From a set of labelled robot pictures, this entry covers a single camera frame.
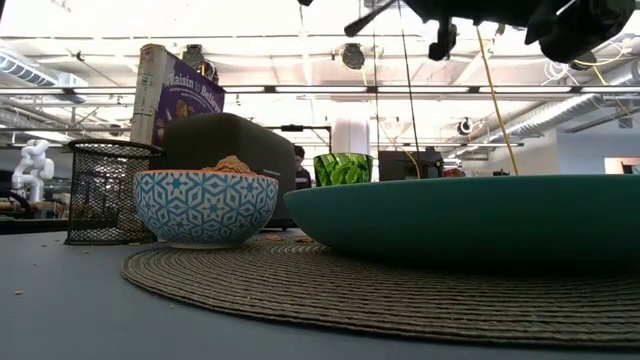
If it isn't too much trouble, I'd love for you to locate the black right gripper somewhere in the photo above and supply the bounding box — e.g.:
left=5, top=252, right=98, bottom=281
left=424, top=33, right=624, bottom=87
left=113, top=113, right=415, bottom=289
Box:
left=399, top=0, right=636, bottom=64

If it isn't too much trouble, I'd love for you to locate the purple raisin cereal box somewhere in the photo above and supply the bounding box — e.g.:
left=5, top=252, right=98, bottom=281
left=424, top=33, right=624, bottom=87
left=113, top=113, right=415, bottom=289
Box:
left=129, top=43, right=226, bottom=150

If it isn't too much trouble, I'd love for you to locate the black mesh utensil holder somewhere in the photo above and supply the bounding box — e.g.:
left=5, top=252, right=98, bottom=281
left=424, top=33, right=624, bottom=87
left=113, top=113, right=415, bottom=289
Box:
left=64, top=138, right=165, bottom=246

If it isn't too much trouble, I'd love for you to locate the green glass cup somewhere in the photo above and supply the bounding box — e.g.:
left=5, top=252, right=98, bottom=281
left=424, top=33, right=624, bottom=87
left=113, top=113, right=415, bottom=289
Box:
left=313, top=152, right=374, bottom=188

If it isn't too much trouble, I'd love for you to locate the green plate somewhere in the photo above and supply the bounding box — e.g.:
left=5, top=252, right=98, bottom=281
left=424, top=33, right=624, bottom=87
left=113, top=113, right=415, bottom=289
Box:
left=283, top=174, right=640, bottom=271

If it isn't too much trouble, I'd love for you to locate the person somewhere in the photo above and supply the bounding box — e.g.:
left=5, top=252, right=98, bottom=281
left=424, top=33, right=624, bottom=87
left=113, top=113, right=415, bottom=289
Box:
left=293, top=144, right=314, bottom=191

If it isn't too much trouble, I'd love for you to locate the black toaster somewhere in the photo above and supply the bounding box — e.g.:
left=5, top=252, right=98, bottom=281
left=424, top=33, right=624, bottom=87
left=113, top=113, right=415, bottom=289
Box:
left=160, top=112, right=297, bottom=231

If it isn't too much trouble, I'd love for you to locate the cereal heap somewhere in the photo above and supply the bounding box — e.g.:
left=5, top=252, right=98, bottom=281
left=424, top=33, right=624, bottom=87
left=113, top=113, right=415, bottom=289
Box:
left=202, top=155, right=257, bottom=176

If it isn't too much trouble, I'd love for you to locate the round woven placemat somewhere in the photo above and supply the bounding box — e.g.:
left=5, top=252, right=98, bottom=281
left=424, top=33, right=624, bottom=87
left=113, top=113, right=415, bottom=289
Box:
left=121, top=234, right=640, bottom=351

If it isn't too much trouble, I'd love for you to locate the blue patterned ceramic bowl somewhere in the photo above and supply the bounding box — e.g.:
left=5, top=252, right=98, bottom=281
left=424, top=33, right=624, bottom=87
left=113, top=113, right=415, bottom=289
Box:
left=132, top=169, right=280, bottom=250

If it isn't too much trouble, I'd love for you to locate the black cable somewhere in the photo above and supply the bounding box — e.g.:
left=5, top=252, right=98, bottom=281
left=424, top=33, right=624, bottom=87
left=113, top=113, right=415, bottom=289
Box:
left=397, top=0, right=423, bottom=180

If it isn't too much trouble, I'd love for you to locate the yellow cable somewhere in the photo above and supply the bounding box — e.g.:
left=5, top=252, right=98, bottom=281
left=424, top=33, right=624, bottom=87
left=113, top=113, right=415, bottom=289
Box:
left=474, top=23, right=520, bottom=177

